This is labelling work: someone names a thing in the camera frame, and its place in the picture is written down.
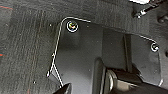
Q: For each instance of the thick grey robot torso limb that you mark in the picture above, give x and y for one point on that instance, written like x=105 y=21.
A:
x=126 y=81

